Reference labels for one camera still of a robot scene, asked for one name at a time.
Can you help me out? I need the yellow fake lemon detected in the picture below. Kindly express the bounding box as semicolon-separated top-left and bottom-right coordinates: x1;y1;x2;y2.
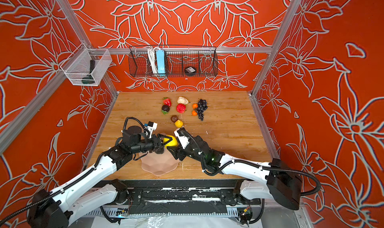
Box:
163;136;179;148

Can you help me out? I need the black brush in bin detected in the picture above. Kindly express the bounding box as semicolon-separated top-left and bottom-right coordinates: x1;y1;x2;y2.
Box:
82;59;96;84

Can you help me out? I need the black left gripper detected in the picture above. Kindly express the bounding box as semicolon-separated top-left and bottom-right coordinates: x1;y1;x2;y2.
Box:
132;133;173;155

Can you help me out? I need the black wire wall basket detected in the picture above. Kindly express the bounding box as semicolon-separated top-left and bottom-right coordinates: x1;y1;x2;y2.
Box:
128;45;219;78

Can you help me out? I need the red fake strawberry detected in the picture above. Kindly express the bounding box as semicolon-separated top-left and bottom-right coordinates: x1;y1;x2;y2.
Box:
163;97;172;107

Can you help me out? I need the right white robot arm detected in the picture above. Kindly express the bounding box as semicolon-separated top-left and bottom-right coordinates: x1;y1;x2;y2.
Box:
173;129;322;211

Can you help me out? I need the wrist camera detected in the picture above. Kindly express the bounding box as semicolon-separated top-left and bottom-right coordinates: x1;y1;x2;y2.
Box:
175;128;190;150
144;122;158;138

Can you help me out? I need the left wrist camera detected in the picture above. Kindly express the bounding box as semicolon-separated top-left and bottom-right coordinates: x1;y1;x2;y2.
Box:
144;122;158;138

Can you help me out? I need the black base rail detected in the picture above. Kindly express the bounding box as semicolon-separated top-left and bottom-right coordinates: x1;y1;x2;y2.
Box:
110;179;262;217

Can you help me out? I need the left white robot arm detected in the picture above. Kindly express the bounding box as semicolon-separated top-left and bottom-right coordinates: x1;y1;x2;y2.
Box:
27;131;164;228

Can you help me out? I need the white cable bundle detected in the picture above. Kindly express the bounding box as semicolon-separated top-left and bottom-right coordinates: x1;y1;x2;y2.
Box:
147;47;158;75

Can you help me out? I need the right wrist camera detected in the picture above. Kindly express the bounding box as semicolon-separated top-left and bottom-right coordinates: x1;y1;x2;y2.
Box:
175;128;190;150

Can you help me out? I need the light blue box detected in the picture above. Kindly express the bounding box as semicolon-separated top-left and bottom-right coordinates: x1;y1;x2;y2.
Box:
156;49;166;76

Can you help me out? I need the white fake garlic bulb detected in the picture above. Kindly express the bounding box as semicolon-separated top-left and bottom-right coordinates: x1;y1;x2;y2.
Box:
177;96;190;105

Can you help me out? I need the pink scalloped fruit bowl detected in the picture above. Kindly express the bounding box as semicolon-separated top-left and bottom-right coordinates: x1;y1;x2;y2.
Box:
141;136;180;176

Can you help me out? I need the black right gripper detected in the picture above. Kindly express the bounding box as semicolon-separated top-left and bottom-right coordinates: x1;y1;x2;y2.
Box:
164;138;207;166

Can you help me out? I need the dark fake grape bunch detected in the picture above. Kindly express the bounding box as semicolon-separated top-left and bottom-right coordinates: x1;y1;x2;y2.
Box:
196;99;208;121

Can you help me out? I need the clear plastic wall bin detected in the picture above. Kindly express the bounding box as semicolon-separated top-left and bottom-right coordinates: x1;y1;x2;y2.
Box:
60;47;112;86

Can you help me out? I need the red fake apple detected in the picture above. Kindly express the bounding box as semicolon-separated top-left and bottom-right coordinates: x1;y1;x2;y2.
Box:
176;103;187;113

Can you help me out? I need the yellow fake pear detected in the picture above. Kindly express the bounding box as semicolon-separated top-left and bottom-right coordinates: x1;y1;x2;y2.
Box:
174;120;184;128

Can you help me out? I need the brown fake passion fruit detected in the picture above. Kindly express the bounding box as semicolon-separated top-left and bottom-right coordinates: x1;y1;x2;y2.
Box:
171;115;179;123

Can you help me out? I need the dark purple fake mangosteen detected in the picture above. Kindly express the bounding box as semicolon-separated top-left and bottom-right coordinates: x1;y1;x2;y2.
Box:
162;104;170;115

